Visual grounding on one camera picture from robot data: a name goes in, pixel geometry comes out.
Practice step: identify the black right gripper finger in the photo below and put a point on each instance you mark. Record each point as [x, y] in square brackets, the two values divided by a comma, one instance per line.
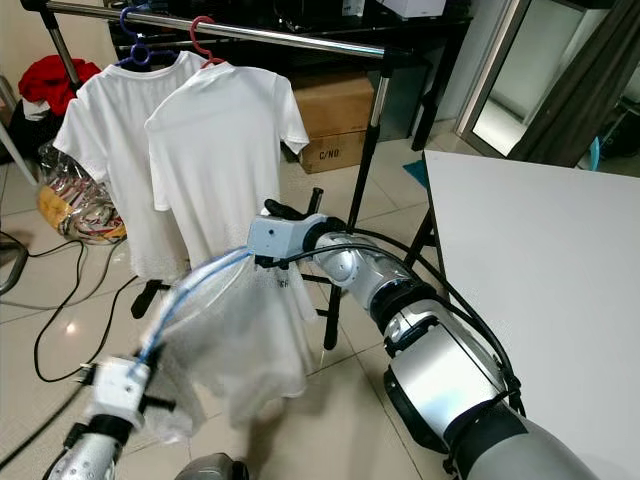
[282, 209]

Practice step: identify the blue clothes hanger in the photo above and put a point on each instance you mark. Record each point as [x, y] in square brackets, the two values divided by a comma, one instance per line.
[175, 290]

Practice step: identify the white T-shirt black print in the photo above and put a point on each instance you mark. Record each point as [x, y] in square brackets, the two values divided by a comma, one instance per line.
[240, 340]

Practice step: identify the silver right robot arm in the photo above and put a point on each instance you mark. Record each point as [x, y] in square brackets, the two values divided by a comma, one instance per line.
[450, 380]

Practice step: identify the red clothes hanger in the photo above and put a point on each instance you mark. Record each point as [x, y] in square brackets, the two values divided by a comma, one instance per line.
[208, 60]

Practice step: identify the purple clothes hanger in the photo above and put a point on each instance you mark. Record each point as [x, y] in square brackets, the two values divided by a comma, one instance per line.
[140, 58]

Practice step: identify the white hanging garment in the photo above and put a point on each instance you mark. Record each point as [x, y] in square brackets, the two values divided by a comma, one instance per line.
[110, 130]
[220, 140]

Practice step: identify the brown cardboard box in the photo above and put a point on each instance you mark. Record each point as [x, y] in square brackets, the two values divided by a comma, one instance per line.
[330, 105]

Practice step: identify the teal rug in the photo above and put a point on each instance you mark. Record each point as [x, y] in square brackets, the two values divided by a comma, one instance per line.
[416, 175]

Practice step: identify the silver framed glass door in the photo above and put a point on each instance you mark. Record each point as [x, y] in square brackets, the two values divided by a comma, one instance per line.
[475, 95]

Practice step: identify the clear bag of hangers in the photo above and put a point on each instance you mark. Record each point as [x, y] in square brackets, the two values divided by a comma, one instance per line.
[75, 205]

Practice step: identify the white box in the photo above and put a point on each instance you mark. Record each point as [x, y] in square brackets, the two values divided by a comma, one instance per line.
[415, 8]

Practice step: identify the grey table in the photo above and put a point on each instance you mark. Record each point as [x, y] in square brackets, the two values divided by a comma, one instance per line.
[540, 280]

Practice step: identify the red clothes heap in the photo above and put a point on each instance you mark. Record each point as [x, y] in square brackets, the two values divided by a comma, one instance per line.
[60, 80]

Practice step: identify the black fabric heap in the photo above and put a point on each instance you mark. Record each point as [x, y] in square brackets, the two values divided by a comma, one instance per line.
[35, 125]

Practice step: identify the white tube stand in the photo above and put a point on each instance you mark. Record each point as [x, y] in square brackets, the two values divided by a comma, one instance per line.
[15, 140]

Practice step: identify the grey floor fan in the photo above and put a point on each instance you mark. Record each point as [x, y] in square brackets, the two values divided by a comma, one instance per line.
[10, 265]

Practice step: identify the dark curtain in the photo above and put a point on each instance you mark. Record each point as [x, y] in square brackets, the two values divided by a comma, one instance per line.
[580, 110]

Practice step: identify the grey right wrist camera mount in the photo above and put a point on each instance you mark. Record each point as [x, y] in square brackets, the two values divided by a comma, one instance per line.
[285, 240]

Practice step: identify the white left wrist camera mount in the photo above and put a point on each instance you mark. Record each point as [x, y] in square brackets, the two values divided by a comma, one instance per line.
[125, 388]

